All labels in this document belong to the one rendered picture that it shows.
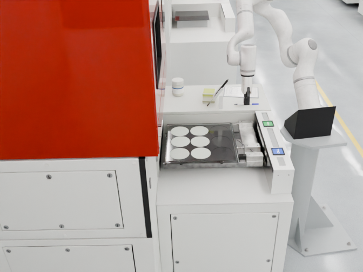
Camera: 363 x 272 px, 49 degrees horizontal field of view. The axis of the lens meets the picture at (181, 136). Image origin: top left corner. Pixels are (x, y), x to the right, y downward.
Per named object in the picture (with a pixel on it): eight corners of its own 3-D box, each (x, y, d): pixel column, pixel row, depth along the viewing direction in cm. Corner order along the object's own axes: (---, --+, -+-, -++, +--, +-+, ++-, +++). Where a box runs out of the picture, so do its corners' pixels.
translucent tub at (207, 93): (202, 103, 233) (201, 93, 230) (203, 97, 240) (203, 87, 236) (214, 104, 232) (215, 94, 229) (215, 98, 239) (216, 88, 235)
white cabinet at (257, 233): (165, 315, 226) (155, 206, 182) (169, 201, 308) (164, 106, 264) (279, 313, 225) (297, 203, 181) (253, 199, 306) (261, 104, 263)
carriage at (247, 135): (246, 166, 200) (247, 162, 198) (237, 128, 231) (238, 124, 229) (262, 166, 200) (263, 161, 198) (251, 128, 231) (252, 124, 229)
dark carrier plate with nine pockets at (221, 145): (166, 162, 198) (166, 161, 197) (168, 126, 227) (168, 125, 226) (236, 160, 197) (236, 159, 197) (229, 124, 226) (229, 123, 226)
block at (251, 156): (246, 161, 199) (247, 156, 197) (246, 156, 202) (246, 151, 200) (262, 160, 199) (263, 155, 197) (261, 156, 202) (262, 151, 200)
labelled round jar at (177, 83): (172, 96, 242) (171, 82, 237) (172, 91, 248) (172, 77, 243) (183, 96, 242) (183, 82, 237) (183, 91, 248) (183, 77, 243)
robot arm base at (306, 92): (316, 116, 237) (310, 87, 241) (335, 107, 219) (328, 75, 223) (287, 119, 233) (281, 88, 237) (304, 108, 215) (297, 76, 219)
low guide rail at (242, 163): (163, 169, 205) (163, 164, 203) (163, 167, 207) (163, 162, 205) (262, 167, 204) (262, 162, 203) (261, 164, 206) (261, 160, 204)
